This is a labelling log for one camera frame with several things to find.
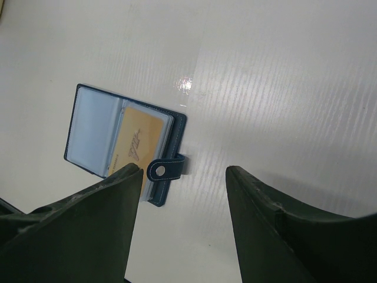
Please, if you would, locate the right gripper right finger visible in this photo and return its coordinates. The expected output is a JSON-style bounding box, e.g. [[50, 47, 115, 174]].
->
[[226, 166, 376, 282]]

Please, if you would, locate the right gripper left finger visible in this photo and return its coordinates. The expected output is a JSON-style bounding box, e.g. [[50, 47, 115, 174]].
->
[[1, 164, 143, 282]]

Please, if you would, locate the blue leather card holder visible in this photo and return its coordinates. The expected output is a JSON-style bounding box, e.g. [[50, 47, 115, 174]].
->
[[64, 84, 187, 207]]

